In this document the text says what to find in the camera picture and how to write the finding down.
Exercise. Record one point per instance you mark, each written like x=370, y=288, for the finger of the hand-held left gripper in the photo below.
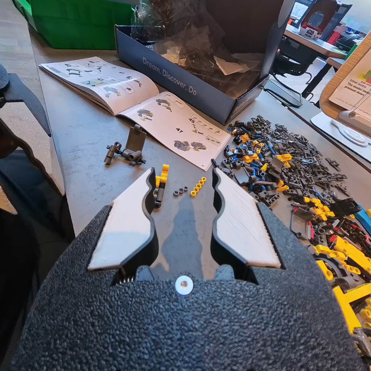
x=37, y=139
x=7, y=201

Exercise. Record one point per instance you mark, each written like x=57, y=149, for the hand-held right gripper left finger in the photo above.
x=124, y=232

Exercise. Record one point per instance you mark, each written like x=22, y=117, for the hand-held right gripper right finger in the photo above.
x=246, y=232

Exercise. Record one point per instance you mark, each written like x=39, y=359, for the yellow brick assembly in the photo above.
x=162, y=174

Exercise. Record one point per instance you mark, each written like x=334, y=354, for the dark grey brick assembly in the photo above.
x=136, y=139

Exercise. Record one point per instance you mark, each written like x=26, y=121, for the grey desk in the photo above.
x=92, y=179

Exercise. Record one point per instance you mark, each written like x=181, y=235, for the person's black clothed body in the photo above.
x=17, y=260

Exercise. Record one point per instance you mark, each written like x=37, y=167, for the yellow five-hole beam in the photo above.
x=198, y=187

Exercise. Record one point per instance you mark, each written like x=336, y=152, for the grey three-hole beam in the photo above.
x=180, y=191

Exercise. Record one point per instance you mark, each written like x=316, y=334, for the black connector piece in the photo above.
x=214, y=163

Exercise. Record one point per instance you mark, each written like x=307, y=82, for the green plastic bin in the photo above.
x=72, y=23

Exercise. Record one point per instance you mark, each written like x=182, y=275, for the pile of loose toy bricks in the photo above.
x=289, y=162

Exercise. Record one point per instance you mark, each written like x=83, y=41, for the open instruction booklet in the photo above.
x=139, y=104

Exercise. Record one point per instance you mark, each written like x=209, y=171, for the blue brick panel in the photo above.
x=363, y=217

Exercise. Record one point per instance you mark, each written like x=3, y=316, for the white monitor stand base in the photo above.
x=347, y=133

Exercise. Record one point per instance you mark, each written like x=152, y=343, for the dark blue cardboard box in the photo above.
x=174, y=78

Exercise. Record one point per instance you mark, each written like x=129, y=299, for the crumpled clear plastic bags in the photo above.
x=197, y=46

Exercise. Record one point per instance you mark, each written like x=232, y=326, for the black office chair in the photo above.
x=292, y=61

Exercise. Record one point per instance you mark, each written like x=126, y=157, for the cardboard covered monitor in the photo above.
x=347, y=84

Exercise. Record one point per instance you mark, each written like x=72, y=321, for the wooden background table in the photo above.
x=316, y=43

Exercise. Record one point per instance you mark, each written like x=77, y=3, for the black toy set box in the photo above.
x=318, y=17

